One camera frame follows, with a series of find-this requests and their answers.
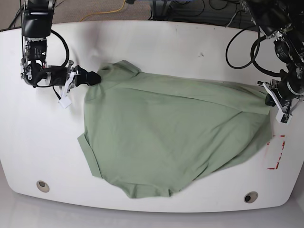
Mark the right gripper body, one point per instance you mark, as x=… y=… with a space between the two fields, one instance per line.
x=70 y=83

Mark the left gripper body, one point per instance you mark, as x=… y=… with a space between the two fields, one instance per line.
x=285 y=98

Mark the green polo t-shirt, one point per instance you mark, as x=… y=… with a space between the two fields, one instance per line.
x=153 y=135

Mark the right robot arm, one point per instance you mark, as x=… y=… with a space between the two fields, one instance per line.
x=36 y=26

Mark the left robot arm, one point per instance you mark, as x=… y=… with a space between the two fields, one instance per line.
x=283 y=21

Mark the red tape rectangle marking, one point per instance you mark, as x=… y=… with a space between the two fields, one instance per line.
x=274 y=151

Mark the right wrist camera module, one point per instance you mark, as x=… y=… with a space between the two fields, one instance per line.
x=65 y=102

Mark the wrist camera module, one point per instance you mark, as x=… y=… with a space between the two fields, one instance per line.
x=65 y=102
x=282 y=117

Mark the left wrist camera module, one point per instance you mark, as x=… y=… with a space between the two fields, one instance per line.
x=282 y=117

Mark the left table cable grommet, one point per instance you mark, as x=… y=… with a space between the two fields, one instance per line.
x=43 y=186

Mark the table cable grommet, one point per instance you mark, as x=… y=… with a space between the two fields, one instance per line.
x=250 y=197
x=43 y=186

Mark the right table cable grommet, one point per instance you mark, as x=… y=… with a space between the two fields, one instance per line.
x=250 y=197

